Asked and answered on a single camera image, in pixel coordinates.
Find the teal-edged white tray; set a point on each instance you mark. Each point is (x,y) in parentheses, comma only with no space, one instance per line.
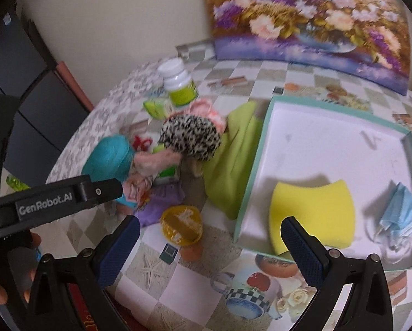
(330,144)

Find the yellow sponge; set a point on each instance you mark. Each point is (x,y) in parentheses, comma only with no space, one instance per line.
(312,207)

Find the teal soft bundle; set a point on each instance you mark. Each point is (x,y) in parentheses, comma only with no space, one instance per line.
(105,158)

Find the dark cabinet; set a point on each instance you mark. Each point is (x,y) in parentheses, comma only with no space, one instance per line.
(37,110)

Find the pink ruffled cloth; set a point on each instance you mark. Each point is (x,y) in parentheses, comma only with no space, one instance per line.
(206,112)

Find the grey leaf print tablecloth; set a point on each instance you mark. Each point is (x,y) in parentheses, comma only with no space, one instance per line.
(99,117)

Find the red ribbon bow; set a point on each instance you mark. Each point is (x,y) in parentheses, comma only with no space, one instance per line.
(142,143)

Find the green packet on floor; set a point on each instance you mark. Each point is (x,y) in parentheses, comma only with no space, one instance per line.
(16,183)

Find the white bottle green label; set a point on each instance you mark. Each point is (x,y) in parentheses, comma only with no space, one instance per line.
(178,79)

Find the checked printed tablecloth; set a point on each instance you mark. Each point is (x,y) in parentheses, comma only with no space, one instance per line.
(192,282)

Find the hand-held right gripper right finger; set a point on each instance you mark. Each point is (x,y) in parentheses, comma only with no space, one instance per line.
(302,255)

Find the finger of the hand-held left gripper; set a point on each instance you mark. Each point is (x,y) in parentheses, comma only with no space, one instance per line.
(102,189)

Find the small green box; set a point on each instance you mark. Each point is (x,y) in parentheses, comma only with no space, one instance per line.
(156,107)

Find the peach patterned cloth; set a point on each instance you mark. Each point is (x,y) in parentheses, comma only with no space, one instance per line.
(137,189)

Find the salmon pink board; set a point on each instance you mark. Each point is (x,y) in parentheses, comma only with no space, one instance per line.
(74,86)

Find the green and white packet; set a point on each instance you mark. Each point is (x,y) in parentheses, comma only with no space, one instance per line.
(168,176)

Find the light pink cloth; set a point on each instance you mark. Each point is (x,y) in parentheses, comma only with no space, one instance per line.
(154,162)

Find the yellow round lid container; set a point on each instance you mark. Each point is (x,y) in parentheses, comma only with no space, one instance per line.
(181,226)

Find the lime green cloth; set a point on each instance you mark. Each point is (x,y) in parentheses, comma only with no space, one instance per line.
(233,165)

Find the floral painting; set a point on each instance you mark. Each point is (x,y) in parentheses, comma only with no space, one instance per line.
(295,13)

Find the purple cloth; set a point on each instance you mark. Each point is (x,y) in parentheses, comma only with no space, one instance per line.
(164,203)

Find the blue face mask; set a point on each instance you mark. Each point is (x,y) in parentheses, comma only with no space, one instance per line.
(399,213)

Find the leopard print cloth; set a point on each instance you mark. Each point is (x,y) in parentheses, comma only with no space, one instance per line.
(192,138)

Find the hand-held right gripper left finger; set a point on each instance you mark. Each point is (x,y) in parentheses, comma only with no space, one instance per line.
(118,251)

